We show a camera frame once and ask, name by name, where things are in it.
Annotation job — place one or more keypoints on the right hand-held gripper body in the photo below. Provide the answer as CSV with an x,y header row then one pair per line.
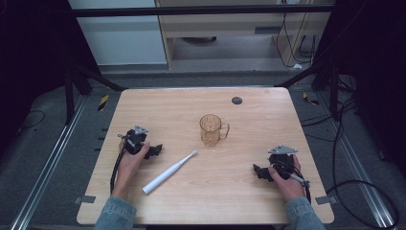
x,y
281,159

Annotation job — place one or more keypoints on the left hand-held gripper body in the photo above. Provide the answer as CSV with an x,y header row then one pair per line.
x,y
136,140

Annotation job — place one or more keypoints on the white electric toothbrush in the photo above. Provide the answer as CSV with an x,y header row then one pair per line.
x,y
168,172

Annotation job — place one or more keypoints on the person's left hand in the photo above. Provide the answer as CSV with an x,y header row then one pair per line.
x,y
129,166

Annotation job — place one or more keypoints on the person's right hand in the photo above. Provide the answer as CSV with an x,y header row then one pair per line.
x,y
288,188

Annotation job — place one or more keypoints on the yellow black striped tape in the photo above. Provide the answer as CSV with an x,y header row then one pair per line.
x,y
103,103
310,99

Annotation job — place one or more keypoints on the grey round table grommet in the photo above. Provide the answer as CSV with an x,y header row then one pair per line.
x,y
236,100

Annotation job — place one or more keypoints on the black metal stand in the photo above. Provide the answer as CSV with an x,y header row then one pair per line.
x,y
69,96
333,92

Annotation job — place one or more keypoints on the white plug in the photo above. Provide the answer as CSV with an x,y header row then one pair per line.
x,y
297,66

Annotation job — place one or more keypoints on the white cabinet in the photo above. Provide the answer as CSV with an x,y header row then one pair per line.
x,y
121,41

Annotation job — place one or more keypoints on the dark curtain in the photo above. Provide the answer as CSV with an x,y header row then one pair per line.
x,y
373,64
32,64

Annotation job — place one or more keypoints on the light wooden desk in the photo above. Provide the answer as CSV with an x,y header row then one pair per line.
x,y
223,25

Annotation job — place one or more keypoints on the grey metal table bracket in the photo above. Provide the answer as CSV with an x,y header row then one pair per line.
x,y
326,200
85,199

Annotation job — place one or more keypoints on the aluminium floor rail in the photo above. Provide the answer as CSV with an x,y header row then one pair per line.
x,y
48,166
360,172

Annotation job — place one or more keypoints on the black horizontal frame bar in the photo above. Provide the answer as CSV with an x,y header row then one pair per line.
x,y
191,11

